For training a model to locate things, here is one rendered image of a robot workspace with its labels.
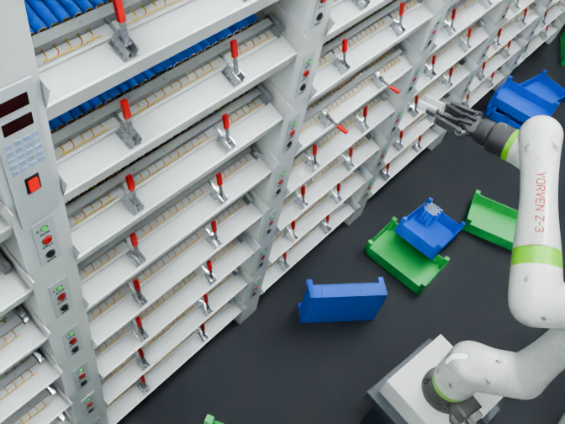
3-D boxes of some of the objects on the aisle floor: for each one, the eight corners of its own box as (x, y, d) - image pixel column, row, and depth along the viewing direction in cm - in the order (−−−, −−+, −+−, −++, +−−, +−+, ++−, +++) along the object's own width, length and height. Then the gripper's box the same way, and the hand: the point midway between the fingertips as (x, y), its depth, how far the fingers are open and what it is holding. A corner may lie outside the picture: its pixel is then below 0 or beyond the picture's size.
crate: (530, 225, 291) (538, 214, 285) (523, 256, 279) (531, 246, 272) (470, 199, 295) (477, 188, 288) (461, 229, 282) (467, 219, 276)
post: (112, 440, 203) (10, -67, 66) (88, 461, 198) (-74, -40, 61) (74, 398, 210) (-91, -144, 73) (50, 417, 205) (-175, -125, 68)
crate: (373, 320, 246) (388, 294, 231) (300, 323, 241) (309, 298, 225) (369, 302, 251) (382, 276, 235) (297, 304, 245) (307, 278, 229)
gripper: (473, 158, 175) (404, 122, 185) (500, 133, 183) (432, 100, 194) (481, 137, 169) (409, 102, 180) (508, 112, 178) (437, 80, 188)
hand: (430, 105), depth 185 cm, fingers open, 3 cm apart
